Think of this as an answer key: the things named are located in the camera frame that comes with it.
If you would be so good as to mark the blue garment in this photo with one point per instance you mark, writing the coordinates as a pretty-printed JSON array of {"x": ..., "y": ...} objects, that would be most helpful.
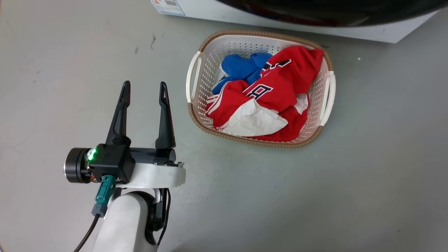
[{"x": 241, "y": 68}]

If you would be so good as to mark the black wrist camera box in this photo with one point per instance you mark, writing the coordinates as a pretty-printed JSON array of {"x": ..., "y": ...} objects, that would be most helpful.
[{"x": 112, "y": 162}]

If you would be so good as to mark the dark glass washing machine door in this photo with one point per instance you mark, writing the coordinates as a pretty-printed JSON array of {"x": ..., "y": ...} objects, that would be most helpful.
[{"x": 315, "y": 12}]

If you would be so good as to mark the printed label sticker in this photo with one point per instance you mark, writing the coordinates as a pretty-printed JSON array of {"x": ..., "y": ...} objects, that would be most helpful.
[{"x": 169, "y": 5}]

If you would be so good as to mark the white garment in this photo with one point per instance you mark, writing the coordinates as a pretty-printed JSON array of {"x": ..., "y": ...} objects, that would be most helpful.
[{"x": 255, "y": 120}]

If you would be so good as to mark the red sports jersey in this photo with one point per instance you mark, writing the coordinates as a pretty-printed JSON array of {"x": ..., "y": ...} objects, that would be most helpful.
[{"x": 280, "y": 87}]

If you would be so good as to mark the white and brown laundry basket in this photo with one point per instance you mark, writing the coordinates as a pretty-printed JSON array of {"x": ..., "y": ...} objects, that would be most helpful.
[{"x": 206, "y": 66}]

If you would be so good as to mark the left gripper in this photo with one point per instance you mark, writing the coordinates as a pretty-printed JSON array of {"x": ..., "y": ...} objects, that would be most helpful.
[{"x": 154, "y": 175}]

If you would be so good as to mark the white washing machine body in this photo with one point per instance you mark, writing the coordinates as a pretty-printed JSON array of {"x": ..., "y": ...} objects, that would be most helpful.
[{"x": 381, "y": 32}]

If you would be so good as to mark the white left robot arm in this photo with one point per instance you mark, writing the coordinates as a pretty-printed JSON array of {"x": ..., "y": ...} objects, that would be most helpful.
[{"x": 122, "y": 224}]

